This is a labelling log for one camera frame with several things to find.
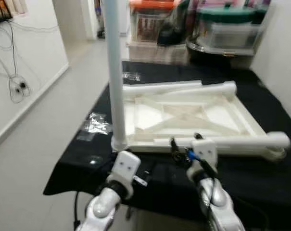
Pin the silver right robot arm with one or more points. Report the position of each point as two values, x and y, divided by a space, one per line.
217 207

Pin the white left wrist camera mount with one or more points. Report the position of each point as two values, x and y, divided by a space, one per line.
126 166

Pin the black bag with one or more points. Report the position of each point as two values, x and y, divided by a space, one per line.
174 31

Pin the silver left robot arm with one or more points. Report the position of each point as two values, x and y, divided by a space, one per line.
104 209

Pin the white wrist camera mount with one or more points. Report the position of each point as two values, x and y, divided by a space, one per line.
126 166
206 151

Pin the orange lid storage box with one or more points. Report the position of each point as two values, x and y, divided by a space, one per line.
147 26

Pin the clear plastic wrapper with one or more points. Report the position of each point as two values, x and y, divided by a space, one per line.
131 76
94 124

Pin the white plastic table top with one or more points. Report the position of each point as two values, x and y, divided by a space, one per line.
150 115

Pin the clear plastic container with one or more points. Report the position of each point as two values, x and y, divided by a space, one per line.
232 34

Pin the black wok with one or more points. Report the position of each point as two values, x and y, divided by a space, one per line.
217 57

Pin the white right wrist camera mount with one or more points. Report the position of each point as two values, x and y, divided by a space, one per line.
206 151

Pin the green pot lid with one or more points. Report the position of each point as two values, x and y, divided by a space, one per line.
229 14

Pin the small black floor object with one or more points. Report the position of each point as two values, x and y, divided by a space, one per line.
101 33

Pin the brown cloth covered bench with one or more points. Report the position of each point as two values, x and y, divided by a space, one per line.
155 53

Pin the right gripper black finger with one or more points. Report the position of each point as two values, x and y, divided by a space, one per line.
198 136
174 145

